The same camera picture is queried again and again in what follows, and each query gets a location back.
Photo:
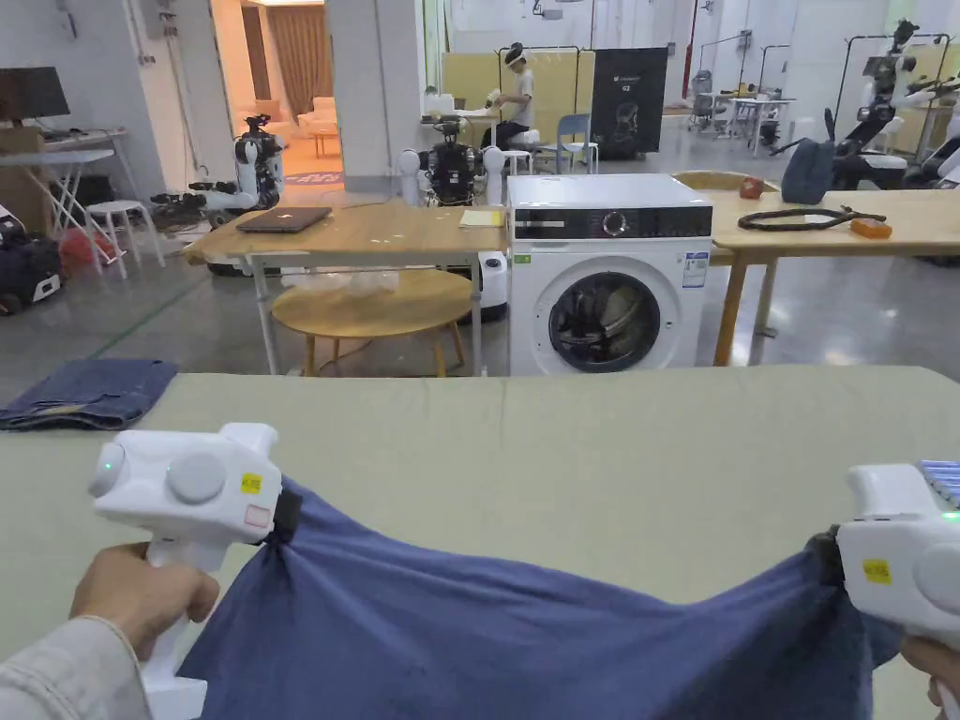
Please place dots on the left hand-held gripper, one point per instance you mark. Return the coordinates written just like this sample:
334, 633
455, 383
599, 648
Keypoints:
187, 480

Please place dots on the white washing machine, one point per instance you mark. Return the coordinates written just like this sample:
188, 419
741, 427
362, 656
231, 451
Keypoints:
600, 300

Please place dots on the black bag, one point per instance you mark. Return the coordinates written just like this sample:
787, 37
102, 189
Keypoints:
26, 266

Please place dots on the desk with black monitor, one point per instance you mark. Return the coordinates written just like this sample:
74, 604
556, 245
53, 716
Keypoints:
45, 146

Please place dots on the person's right hand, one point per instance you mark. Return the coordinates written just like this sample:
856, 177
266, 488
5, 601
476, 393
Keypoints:
930, 658

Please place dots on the folded blue jeans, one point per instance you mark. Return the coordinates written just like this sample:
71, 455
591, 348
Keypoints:
86, 394

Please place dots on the tall white humanoid robot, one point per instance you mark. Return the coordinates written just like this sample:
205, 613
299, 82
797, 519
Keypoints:
892, 112

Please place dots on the small white robot base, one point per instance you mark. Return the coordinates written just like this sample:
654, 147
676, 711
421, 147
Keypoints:
493, 289

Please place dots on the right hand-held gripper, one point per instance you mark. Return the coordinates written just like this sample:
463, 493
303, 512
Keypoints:
900, 555

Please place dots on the black standing banner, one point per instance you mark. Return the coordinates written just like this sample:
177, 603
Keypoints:
628, 101

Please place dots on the person's left hand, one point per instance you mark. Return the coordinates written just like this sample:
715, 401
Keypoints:
135, 592

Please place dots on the dark blue shirt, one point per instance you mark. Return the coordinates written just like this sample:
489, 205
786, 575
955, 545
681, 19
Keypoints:
480, 630

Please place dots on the black and white humanoid robot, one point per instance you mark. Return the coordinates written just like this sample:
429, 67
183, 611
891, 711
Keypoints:
452, 169

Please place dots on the bed with pale green sheet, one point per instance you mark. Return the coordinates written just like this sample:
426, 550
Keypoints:
570, 450

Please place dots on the person's left forearm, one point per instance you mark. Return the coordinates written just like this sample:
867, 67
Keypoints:
64, 675

